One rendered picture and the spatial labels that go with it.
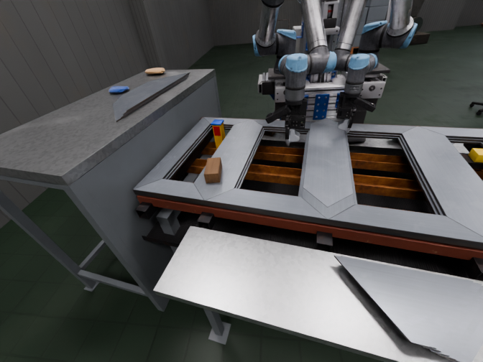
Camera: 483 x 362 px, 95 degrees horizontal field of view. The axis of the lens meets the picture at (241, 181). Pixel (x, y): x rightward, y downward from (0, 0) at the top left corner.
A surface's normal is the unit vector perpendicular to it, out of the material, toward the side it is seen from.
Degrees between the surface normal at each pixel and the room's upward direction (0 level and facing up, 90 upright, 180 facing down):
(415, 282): 0
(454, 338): 0
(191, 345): 0
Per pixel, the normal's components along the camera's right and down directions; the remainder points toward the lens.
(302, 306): -0.08, -0.77
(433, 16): -0.11, 0.64
